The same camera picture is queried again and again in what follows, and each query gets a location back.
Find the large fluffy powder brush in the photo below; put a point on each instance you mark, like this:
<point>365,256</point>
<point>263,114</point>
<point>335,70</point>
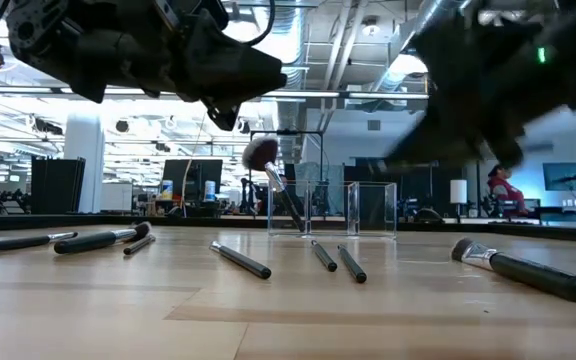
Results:
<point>260,152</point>

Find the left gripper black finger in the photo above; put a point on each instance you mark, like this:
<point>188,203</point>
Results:
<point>224,116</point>
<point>228,70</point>

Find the thin white-tipped makeup brush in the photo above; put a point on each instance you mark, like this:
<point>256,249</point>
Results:
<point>243,261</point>

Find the long thin silver-ferrule makeup brush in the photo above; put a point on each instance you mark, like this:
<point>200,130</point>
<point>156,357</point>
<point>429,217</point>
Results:
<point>8,244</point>

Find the short thin black makeup brush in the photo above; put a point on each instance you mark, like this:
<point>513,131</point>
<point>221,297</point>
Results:
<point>139,245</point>

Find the wall-mounted screen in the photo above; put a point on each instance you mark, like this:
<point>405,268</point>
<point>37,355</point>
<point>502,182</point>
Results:
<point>565,176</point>

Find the dark background desk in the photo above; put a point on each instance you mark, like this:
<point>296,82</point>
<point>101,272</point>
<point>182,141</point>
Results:
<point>568,212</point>

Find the white cylinder floor lamp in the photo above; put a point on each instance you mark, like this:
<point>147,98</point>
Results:
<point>458,191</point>

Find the person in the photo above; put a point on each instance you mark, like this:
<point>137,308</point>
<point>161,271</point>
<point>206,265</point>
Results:
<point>503,192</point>

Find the medium dark-bristle makeup brush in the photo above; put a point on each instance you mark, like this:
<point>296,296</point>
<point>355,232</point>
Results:
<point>88,242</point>

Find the white building column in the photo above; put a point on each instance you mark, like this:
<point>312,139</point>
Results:
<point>83,160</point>

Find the black partition panels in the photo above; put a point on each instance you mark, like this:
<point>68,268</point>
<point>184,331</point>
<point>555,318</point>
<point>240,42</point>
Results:
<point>58,185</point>

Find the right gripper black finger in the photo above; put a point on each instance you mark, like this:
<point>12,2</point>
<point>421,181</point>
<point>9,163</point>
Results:
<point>505,147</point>
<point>433,147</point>

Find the wipes canister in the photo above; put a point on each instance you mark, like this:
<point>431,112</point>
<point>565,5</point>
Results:
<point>210,190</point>
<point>166,190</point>

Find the black computer monitor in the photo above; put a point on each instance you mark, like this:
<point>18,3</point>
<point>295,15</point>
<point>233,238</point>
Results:
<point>193,175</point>

